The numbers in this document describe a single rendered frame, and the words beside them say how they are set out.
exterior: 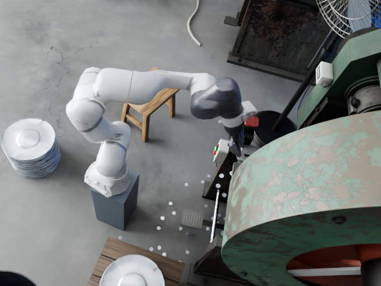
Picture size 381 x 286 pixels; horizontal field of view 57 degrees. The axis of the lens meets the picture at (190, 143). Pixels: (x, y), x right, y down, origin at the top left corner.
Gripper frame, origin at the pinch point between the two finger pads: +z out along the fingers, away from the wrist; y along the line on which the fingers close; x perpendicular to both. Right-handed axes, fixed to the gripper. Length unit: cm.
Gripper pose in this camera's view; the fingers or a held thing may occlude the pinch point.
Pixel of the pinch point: (240, 154)
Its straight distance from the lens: 144.9
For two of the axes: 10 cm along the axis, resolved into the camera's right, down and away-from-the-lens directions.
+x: 8.9, 1.7, -4.2
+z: 2.3, 6.3, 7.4
